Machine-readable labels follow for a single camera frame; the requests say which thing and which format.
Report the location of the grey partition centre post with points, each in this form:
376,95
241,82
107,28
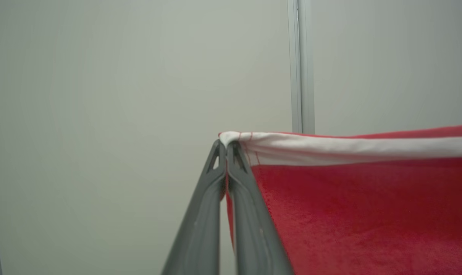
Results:
300,57

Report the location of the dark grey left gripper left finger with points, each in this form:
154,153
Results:
200,229

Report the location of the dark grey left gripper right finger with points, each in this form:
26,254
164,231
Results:
254,236

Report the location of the red shorts with white stripes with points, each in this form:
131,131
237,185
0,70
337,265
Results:
368,214

